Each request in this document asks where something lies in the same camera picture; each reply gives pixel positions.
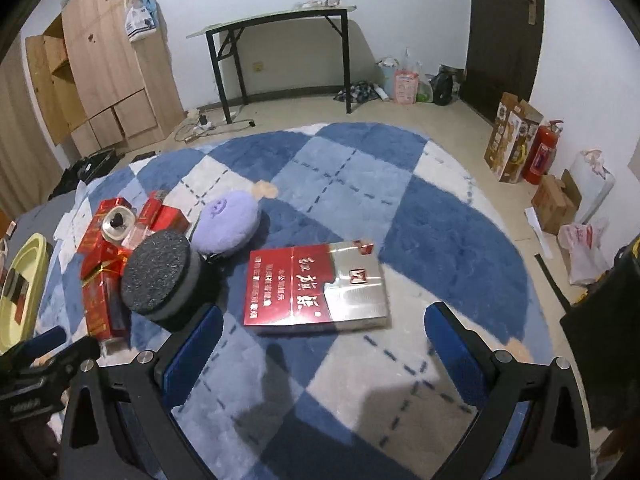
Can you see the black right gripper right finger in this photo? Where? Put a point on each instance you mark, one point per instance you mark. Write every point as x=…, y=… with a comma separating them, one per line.
x=529, y=421

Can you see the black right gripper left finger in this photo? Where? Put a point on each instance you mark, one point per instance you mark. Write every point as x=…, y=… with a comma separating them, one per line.
x=118, y=422

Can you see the red silver cigarette carton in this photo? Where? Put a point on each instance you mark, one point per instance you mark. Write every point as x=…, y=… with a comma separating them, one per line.
x=337, y=286

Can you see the yellow plastic basin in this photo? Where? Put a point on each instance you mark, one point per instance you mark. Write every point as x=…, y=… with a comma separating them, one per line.
x=22, y=291

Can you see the blue white checkered rug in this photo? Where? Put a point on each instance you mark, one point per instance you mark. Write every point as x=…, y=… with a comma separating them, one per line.
x=323, y=370

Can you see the grey black round sponge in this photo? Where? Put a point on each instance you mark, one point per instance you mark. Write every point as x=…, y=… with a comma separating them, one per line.
x=162, y=280

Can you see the red gift box pile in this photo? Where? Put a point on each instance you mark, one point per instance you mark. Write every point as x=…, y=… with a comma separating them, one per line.
x=113, y=233

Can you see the beige curtain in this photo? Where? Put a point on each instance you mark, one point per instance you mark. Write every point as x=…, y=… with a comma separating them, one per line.
x=29, y=170

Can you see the black open case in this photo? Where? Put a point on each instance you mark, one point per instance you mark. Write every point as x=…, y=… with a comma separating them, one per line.
x=86, y=170

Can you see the brown cardboard box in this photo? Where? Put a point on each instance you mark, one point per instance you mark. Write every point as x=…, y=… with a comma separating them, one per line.
x=556, y=201

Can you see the purple plush round cushion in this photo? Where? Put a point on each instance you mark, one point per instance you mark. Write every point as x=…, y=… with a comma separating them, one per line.
x=226, y=224

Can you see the red fire extinguisher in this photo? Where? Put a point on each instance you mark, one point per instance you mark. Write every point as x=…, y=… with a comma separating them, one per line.
x=542, y=151

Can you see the printed cardboard box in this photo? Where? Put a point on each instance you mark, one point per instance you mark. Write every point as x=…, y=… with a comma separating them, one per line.
x=514, y=131

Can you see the wooden wardrobe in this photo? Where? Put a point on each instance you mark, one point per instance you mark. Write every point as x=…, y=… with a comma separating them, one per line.
x=94, y=87

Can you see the white power strip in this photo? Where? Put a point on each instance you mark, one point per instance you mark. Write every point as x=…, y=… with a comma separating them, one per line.
x=200, y=126

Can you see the pink plastic bag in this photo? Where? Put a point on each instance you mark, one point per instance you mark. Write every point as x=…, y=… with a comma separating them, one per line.
x=406, y=86

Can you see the black folding table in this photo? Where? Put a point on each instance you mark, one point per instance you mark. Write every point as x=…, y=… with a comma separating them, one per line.
x=293, y=53

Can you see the dark brown door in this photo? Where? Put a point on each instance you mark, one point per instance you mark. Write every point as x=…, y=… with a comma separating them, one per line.
x=503, y=54

